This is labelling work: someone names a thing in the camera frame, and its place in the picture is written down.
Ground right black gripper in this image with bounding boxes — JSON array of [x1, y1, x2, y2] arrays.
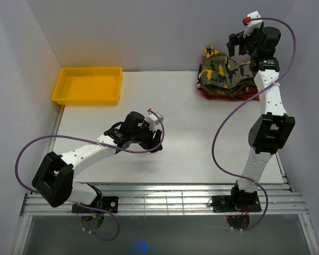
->
[[227, 27, 263, 57]]

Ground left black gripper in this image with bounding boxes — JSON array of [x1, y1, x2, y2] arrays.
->
[[130, 121, 163, 153]]

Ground yellow green camouflage trousers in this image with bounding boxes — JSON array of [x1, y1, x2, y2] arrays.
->
[[196, 45, 258, 100]]

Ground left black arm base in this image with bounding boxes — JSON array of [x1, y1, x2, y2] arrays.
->
[[71, 196, 119, 213]]

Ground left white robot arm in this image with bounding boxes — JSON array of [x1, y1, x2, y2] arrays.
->
[[31, 109, 164, 213]]

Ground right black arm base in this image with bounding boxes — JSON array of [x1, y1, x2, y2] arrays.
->
[[206, 195, 262, 213]]

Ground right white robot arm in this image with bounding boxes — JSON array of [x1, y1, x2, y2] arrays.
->
[[225, 25, 295, 212]]

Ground orange camouflage folded trousers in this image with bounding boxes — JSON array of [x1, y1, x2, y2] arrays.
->
[[198, 86, 258, 101]]

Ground pink camouflage folded trousers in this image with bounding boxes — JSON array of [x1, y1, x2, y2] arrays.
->
[[197, 57, 257, 97]]

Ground yellow plastic tray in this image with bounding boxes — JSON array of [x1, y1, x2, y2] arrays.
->
[[51, 67, 123, 105]]

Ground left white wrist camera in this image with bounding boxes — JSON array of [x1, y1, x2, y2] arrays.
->
[[145, 108, 164, 131]]

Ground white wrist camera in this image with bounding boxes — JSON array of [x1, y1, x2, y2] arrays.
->
[[145, 108, 164, 131], [242, 11, 262, 38]]

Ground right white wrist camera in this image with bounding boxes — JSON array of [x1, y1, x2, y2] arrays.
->
[[242, 11, 262, 38]]

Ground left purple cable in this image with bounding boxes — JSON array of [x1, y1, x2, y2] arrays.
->
[[16, 109, 166, 242]]

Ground purple cable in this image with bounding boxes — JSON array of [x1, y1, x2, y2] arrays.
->
[[16, 109, 166, 242], [211, 17, 297, 231]]

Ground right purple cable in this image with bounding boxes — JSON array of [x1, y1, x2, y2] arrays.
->
[[211, 17, 297, 231]]

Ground aluminium rail frame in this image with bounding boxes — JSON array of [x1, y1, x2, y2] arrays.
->
[[10, 106, 319, 255]]

